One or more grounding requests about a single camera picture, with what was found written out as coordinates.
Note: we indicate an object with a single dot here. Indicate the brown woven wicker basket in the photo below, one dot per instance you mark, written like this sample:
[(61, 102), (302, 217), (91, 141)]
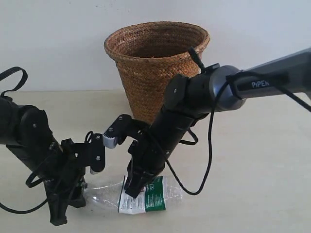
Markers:
[(148, 55)]

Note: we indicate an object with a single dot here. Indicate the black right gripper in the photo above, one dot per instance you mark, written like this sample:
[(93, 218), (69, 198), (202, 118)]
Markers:
[(147, 162)]

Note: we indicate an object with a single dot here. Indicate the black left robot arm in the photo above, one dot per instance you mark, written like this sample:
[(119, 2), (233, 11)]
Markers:
[(24, 130)]

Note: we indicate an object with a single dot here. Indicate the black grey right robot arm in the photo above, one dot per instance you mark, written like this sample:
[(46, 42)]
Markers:
[(216, 89)]

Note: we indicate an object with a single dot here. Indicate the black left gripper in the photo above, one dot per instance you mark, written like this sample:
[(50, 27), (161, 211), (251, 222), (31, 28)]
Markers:
[(59, 167)]

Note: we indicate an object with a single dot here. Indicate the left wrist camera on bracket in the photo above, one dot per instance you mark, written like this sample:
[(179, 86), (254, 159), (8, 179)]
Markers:
[(91, 153)]

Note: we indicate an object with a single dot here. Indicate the clear plastic bottle green label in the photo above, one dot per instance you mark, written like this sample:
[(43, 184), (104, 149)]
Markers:
[(160, 195)]

